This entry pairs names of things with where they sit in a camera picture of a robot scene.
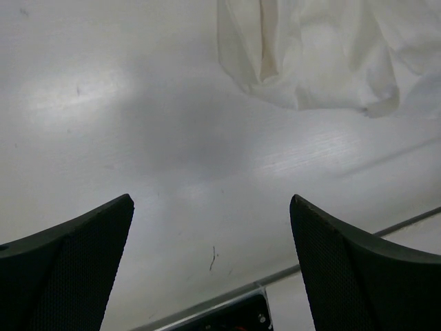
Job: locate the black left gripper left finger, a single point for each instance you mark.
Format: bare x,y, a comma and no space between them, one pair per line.
61,278

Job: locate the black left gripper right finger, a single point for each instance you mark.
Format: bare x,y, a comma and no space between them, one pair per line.
355,280

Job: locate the white pleated skirt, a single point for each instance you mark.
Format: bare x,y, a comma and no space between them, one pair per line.
382,57

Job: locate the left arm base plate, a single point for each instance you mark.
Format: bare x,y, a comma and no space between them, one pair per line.
245,309

